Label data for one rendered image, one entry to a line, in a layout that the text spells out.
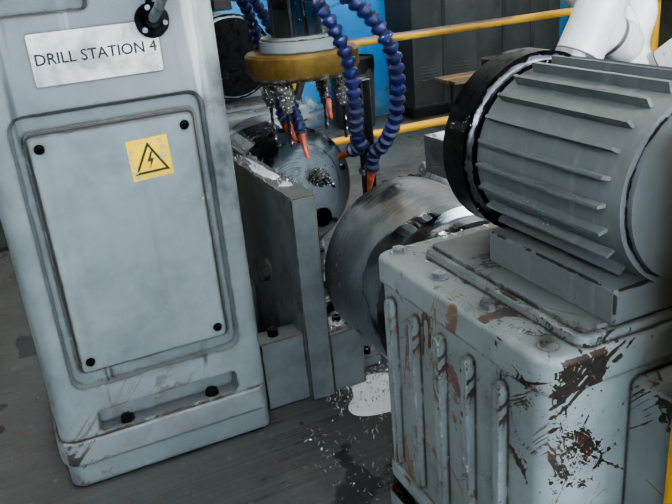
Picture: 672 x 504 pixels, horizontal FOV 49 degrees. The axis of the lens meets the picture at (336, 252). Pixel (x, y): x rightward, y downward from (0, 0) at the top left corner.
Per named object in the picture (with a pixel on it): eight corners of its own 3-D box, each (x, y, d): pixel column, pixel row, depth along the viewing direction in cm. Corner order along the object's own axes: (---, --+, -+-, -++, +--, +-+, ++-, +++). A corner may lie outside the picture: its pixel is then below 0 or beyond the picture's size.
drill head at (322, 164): (257, 277, 141) (239, 148, 131) (200, 218, 176) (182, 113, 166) (374, 247, 150) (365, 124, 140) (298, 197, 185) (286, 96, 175)
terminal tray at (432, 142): (457, 184, 131) (456, 144, 128) (424, 172, 140) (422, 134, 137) (512, 171, 135) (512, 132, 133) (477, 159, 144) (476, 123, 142)
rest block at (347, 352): (334, 393, 122) (328, 328, 118) (317, 374, 128) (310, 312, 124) (367, 382, 125) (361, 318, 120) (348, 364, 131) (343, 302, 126)
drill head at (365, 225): (450, 476, 84) (443, 273, 74) (320, 342, 115) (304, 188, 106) (620, 408, 93) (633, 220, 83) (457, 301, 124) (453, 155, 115)
